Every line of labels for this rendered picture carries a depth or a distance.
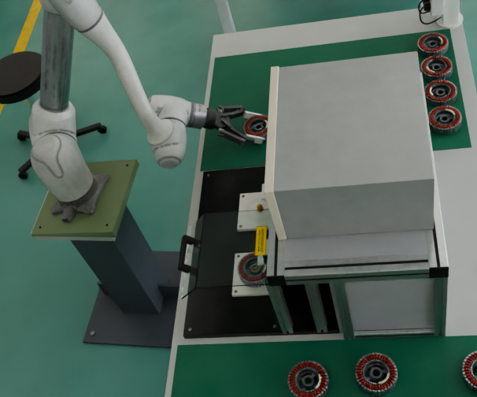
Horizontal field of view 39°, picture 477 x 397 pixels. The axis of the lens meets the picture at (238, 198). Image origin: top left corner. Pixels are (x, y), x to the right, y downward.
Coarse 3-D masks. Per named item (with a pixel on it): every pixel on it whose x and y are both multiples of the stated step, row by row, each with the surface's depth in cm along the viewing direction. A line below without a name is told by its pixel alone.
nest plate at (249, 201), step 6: (258, 192) 231; (240, 198) 231; (246, 198) 230; (252, 198) 230; (258, 198) 229; (240, 204) 230; (246, 204) 229; (252, 204) 229; (264, 204) 227; (240, 210) 228
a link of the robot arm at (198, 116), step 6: (192, 102) 243; (192, 108) 240; (198, 108) 241; (204, 108) 243; (192, 114) 240; (198, 114) 241; (204, 114) 241; (192, 120) 241; (198, 120) 241; (204, 120) 241; (192, 126) 243; (198, 126) 243
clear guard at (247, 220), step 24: (216, 216) 192; (240, 216) 191; (264, 216) 189; (216, 240) 187; (240, 240) 186; (192, 264) 187; (216, 264) 183; (240, 264) 181; (264, 264) 179; (192, 288) 181
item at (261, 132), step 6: (252, 120) 252; (258, 120) 252; (264, 120) 251; (246, 126) 251; (252, 126) 253; (258, 126) 252; (246, 132) 249; (252, 132) 248; (258, 132) 248; (264, 132) 247; (264, 138) 248
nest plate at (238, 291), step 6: (234, 288) 210; (240, 288) 210; (246, 288) 209; (252, 288) 209; (258, 288) 208; (264, 288) 208; (234, 294) 209; (240, 294) 208; (246, 294) 208; (252, 294) 208; (258, 294) 207; (264, 294) 207
